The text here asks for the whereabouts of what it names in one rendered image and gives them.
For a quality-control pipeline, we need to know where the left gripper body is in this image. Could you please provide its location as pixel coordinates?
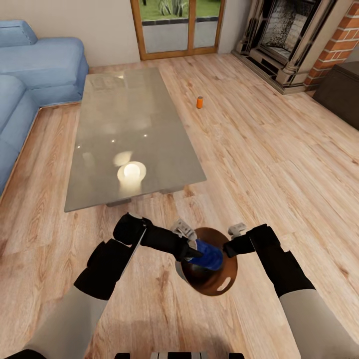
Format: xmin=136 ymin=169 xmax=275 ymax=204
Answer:
xmin=155 ymin=228 xmax=189 ymax=262

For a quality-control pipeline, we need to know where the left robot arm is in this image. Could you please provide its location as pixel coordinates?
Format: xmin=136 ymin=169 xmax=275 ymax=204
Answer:
xmin=4 ymin=212 xmax=203 ymax=359

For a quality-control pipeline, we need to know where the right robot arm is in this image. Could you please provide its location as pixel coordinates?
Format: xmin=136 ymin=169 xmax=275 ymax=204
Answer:
xmin=223 ymin=223 xmax=359 ymax=359

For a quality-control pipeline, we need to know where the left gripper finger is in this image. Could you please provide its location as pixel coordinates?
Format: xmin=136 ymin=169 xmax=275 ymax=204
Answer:
xmin=185 ymin=247 xmax=203 ymax=258

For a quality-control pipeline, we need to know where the trash can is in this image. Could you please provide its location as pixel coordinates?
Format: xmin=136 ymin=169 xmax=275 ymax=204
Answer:
xmin=175 ymin=227 xmax=238 ymax=297

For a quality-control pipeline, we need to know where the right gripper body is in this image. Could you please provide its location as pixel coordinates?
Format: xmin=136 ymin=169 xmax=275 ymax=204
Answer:
xmin=223 ymin=235 xmax=249 ymax=258

